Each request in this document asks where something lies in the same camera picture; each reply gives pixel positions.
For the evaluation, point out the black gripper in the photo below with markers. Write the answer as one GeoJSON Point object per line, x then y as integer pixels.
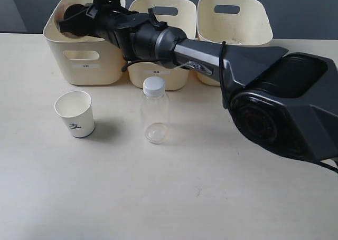
{"type": "Point", "coordinates": [111, 25]}

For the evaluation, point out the brown wooden cup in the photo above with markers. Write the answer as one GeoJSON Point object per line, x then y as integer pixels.
{"type": "Point", "coordinates": [72, 21]}

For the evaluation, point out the white paper cup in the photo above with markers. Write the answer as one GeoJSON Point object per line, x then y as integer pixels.
{"type": "Point", "coordinates": [75, 109]}

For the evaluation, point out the clear plastic bottle white cap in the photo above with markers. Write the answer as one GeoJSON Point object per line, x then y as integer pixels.
{"type": "Point", "coordinates": [155, 110]}

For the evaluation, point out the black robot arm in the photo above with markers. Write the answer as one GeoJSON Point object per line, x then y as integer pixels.
{"type": "Point", "coordinates": [282, 101]}

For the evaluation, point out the left cream plastic bin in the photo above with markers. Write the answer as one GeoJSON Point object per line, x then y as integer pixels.
{"type": "Point", "coordinates": [86, 60]}

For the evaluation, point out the cream plastic bin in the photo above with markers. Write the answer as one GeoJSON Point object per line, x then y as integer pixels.
{"type": "Point", "coordinates": [86, 60]}
{"type": "Point", "coordinates": [238, 22]}
{"type": "Point", "coordinates": [177, 13]}

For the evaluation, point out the middle cream plastic bin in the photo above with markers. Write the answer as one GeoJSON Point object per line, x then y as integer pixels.
{"type": "Point", "coordinates": [177, 13]}

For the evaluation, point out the right cream plastic bin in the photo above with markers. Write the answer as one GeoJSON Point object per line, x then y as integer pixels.
{"type": "Point", "coordinates": [238, 22]}

